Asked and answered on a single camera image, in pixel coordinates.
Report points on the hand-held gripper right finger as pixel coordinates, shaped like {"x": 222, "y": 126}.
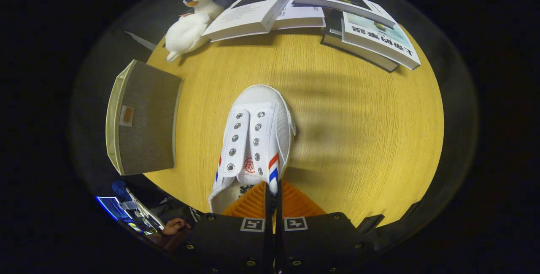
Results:
{"x": 320, "y": 240}

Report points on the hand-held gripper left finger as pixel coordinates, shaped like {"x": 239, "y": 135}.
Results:
{"x": 228, "y": 240}

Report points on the white striped canvas shoe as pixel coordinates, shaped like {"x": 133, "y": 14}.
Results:
{"x": 257, "y": 135}

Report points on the cream fabric storage box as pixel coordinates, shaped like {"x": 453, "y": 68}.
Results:
{"x": 147, "y": 118}

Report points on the black block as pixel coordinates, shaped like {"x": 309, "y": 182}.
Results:
{"x": 371, "y": 222}

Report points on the blue cloth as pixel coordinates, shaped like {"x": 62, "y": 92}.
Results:
{"x": 122, "y": 189}

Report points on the lit monitor screen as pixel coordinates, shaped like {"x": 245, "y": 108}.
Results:
{"x": 112, "y": 207}

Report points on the dark book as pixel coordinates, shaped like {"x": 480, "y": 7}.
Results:
{"x": 333, "y": 33}

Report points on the white plush toy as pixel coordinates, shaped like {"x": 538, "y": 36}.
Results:
{"x": 185, "y": 33}

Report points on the plain white book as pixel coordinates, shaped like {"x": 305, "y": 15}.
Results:
{"x": 301, "y": 17}

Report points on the white book with portrait cover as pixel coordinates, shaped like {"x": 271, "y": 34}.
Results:
{"x": 249, "y": 14}

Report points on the book with blue picture cover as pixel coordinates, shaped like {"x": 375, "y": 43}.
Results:
{"x": 337, "y": 2}

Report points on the navy penguin plush toy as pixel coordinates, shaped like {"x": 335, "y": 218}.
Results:
{"x": 204, "y": 0}

